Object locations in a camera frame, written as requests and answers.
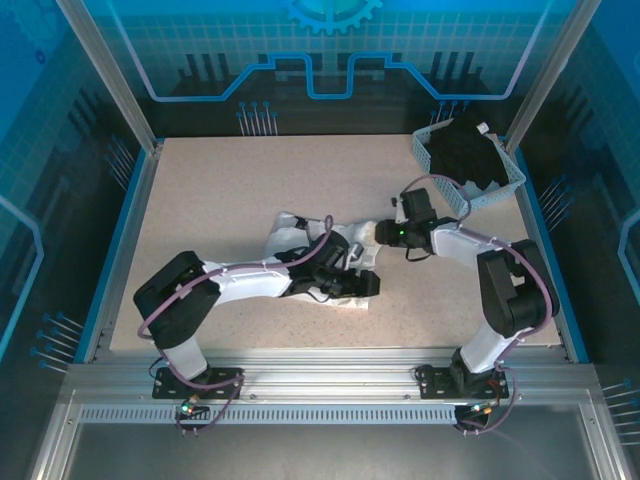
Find white t-shirt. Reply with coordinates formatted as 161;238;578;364
264;210;381;314

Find aluminium table side rail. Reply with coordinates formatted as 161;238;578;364
84;142;166;364

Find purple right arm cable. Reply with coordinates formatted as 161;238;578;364
409;173;561;436

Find black garment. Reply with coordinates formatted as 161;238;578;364
428;117;511;194

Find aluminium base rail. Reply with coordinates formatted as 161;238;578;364
64;344;596;401

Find light blue perforated basket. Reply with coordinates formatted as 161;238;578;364
410;124;528;211

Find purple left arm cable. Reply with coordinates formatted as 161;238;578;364
137;214;335;437

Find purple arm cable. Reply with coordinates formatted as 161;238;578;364
137;214;335;437
409;173;561;436

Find slotted grey cable duct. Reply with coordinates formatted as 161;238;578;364
79;404;471;426

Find aluminium frame post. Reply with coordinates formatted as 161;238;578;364
53;0;165;155
502;0;605;156

